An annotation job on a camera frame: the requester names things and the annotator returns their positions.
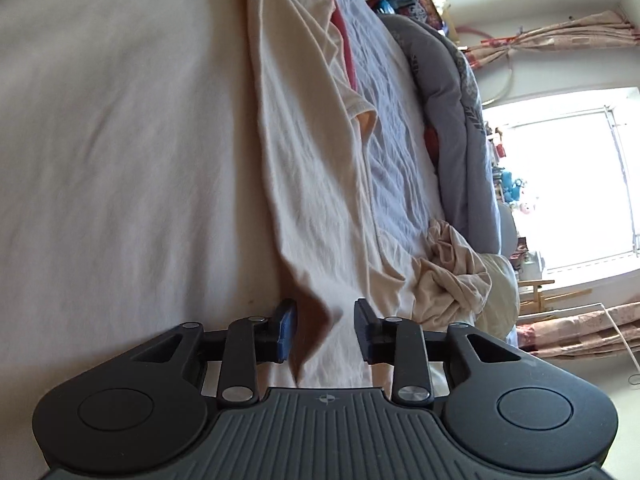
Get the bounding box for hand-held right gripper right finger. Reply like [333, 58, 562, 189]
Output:
[353, 298, 523, 406]

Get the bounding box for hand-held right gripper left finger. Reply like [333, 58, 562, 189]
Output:
[131, 297, 299, 408]

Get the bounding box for peach t-shirt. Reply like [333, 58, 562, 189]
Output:
[0, 0, 436, 391]

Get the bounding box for beige crumpled garment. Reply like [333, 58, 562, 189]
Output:
[412, 219, 493, 331]

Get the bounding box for cream pillow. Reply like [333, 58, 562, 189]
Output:
[470, 252, 521, 346]

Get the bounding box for wooden easel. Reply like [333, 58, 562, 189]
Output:
[520, 279, 593, 313]

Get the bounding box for grey patterned duvet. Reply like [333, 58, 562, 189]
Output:
[380, 12, 503, 256]

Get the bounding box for small red cloth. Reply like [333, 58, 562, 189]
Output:
[422, 127, 441, 161]

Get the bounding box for blue plush toy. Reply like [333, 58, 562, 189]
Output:
[500, 170, 526, 201]

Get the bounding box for floral curtain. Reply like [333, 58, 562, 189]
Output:
[462, 9, 640, 68]
[515, 301, 640, 361]

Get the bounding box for white hoop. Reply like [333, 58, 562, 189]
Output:
[480, 52, 516, 108]

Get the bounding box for colourful patterned box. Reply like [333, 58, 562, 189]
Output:
[410, 0, 451, 36]

